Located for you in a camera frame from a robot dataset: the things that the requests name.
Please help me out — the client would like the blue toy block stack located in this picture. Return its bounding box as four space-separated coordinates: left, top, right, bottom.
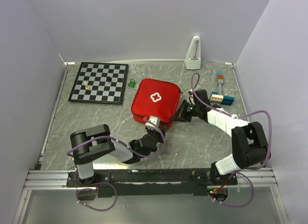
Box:
209 92 235 106

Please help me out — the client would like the black base bar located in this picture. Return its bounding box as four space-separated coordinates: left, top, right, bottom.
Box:
66 168 238 198

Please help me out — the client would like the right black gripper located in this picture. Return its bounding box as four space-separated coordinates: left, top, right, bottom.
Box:
171 100 200 123

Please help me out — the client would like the black white chessboard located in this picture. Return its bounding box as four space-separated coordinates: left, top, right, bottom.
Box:
68 62 129 105

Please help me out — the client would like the grey orange blue toy stick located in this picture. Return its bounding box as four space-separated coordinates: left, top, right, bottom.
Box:
217 71 224 95

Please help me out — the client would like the aluminium frame rail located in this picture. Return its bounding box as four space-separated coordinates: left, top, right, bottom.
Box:
23 168 278 190

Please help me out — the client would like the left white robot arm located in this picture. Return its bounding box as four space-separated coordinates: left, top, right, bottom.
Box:
67 123 167 186

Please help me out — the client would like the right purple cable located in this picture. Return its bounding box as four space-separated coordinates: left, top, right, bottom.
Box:
191 72 272 208

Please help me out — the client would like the red black medicine case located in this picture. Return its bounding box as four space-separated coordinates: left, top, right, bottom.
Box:
131 79 181 129

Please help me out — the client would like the small green toy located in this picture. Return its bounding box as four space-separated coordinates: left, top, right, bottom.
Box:
128 79 136 88

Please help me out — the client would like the white metronome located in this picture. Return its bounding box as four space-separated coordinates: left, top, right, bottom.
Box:
184 36 201 70

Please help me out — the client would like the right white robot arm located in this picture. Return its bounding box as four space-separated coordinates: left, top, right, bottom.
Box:
170 89 270 185

